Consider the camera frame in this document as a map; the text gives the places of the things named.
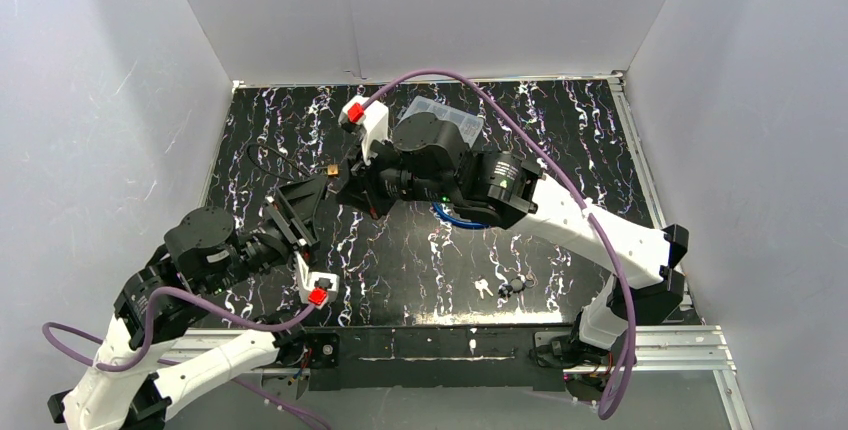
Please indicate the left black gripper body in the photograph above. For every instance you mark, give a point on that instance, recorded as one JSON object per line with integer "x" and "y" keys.
{"x": 291, "y": 229}

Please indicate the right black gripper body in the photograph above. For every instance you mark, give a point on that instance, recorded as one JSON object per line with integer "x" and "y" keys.
{"x": 361, "y": 179}

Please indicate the black cable padlock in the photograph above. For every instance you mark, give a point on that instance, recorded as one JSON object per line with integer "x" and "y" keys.
{"x": 261, "y": 155}

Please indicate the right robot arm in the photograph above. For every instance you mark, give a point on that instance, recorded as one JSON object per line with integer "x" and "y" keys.
{"x": 503, "y": 191}

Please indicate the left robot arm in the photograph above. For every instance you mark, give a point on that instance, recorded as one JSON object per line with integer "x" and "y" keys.
{"x": 126, "y": 386}

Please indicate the clear plastic parts box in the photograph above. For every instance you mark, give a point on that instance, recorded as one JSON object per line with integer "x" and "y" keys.
{"x": 450, "y": 119}

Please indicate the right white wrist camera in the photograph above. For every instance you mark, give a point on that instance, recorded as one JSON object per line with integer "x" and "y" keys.
{"x": 370, "y": 124}

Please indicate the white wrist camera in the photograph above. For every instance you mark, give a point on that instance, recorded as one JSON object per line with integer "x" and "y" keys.
{"x": 315, "y": 288}
{"x": 370, "y": 124}

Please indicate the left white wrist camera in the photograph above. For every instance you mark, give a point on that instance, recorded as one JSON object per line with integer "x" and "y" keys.
{"x": 315, "y": 288}

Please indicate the blue cable lock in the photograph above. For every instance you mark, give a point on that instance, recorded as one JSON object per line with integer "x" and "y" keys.
{"x": 442, "y": 214}

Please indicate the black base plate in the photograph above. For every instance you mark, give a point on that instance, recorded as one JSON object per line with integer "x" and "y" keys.
{"x": 539, "y": 356}

